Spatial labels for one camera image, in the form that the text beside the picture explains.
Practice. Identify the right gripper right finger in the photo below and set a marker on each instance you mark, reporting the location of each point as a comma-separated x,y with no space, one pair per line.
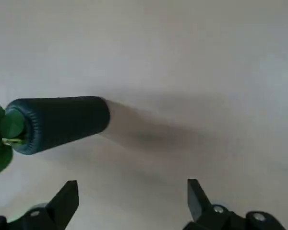
199,210

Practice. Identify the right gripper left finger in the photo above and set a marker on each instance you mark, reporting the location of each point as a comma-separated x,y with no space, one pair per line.
62,206

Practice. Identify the black ribbed vase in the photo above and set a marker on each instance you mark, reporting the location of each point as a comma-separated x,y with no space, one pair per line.
67,122

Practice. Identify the red rose bouquet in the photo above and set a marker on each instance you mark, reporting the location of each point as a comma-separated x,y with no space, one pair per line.
10,124

